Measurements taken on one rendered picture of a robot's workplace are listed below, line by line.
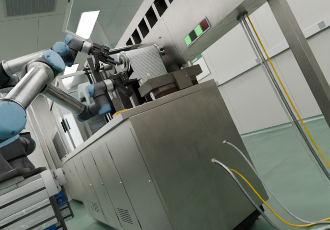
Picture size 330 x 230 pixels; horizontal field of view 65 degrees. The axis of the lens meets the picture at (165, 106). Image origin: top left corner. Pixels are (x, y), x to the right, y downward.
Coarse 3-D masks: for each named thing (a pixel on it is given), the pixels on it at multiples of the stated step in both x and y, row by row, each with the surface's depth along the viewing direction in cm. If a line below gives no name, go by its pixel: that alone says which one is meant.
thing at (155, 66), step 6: (150, 60) 174; (156, 60) 176; (132, 66) 166; (138, 66) 168; (144, 66) 170; (150, 66) 173; (156, 66) 175; (162, 66) 177; (138, 72) 167; (144, 72) 169; (150, 72) 171; (156, 72) 173; (162, 72) 176; (144, 78) 168
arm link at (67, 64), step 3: (69, 48) 157; (72, 51) 158; (75, 51) 159; (72, 54) 155; (75, 54) 159; (72, 57) 156; (75, 57) 161; (63, 60) 156; (66, 60) 154; (69, 60) 156; (72, 60) 158; (66, 63) 156; (69, 63) 157; (72, 63) 159; (66, 66) 161; (69, 66) 158
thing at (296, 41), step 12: (276, 0) 126; (276, 12) 128; (288, 12) 126; (288, 24) 125; (288, 36) 127; (300, 36) 125; (300, 48) 124; (300, 60) 126; (312, 60) 124; (312, 72) 123; (312, 84) 125; (324, 84) 123; (324, 96) 122; (324, 108) 124
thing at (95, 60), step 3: (93, 51) 164; (96, 51) 165; (93, 54) 163; (96, 54) 164; (93, 57) 164; (96, 57) 163; (93, 60) 165; (96, 60) 163; (93, 63) 166; (96, 63) 162; (99, 63) 163; (96, 66) 162; (99, 66) 163; (96, 69) 165
